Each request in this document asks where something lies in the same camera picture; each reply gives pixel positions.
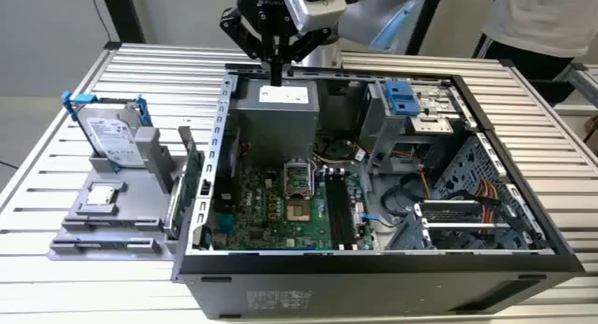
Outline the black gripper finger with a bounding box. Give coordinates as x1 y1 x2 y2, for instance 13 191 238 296
218 7 277 87
275 27 332 87

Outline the blue RAM stick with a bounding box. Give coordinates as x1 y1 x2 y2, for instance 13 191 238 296
73 242 132 250

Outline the grey power supply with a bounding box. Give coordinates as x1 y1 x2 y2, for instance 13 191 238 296
228 79 321 164

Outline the blue plastic drive latch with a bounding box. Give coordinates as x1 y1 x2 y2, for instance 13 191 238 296
381 79 419 115

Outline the black round fan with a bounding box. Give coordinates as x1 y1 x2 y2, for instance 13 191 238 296
312 134 368 164

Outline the grey metal drive cage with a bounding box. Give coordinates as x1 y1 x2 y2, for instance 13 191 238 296
356 79 480 174

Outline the hard disk in blue carrier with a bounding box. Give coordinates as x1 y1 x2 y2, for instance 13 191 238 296
61 91 153 173

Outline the metal socket cover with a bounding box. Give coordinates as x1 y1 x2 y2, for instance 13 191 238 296
281 157 313 199

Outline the green graphics card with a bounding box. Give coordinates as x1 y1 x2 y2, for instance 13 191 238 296
166 125 206 240

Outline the CPU socket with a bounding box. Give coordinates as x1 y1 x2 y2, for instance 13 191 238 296
283 197 313 224

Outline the green motherboard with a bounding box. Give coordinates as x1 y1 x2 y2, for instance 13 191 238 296
206 166 375 251

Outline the person in white shirt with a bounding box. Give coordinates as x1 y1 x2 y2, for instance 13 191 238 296
471 0 598 83

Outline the grey parts rack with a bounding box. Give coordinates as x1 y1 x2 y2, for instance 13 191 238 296
45 126 206 262

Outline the blue board connector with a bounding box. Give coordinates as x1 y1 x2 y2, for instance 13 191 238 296
214 213 234 233

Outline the silver CPU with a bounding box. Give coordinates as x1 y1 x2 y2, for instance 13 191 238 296
85 185 117 205

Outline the blue expansion slot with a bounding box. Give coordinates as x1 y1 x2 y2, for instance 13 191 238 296
241 246 321 251

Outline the metal disk bay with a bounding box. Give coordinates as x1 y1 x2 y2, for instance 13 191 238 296
387 197 549 251

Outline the black PC case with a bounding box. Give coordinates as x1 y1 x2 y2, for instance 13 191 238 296
169 63 587 320

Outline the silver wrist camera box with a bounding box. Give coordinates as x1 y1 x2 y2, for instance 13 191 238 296
281 0 347 34

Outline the black frame post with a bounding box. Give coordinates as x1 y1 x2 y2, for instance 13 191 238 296
405 0 445 55
98 0 146 44

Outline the thick black cable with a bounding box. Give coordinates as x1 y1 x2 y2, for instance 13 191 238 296
377 172 424 218

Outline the red yellow wire bundle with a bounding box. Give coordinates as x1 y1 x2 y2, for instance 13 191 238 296
473 178 500 236

